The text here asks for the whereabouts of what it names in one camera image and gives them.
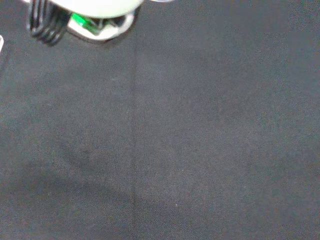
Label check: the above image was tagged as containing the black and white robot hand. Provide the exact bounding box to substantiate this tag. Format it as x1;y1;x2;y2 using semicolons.
26;0;145;46

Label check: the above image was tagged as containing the black bench cloth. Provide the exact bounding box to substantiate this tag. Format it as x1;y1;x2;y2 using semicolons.
0;0;320;240

